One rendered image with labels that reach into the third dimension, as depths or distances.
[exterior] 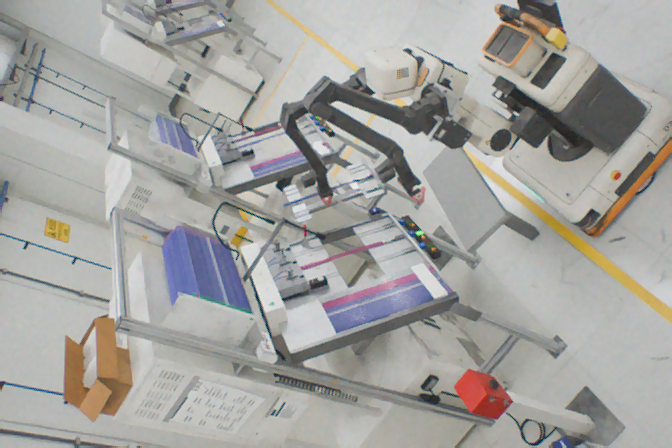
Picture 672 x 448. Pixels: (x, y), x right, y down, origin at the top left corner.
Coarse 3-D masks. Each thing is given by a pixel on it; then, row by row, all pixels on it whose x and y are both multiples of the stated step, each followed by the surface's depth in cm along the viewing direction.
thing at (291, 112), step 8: (360, 72) 248; (352, 80) 248; (352, 88) 246; (360, 88) 246; (368, 88) 247; (288, 104) 245; (296, 104) 244; (288, 112) 242; (296, 112) 243; (304, 112) 246; (280, 120) 252; (288, 120) 244; (288, 128) 248; (296, 128) 250
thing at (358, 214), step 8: (336, 208) 314; (344, 208) 316; (352, 208) 317; (360, 208) 324; (352, 216) 321; (360, 216) 322; (368, 216) 324; (440, 232) 361; (416, 240) 344; (448, 240) 353; (448, 256) 348; (440, 264) 351
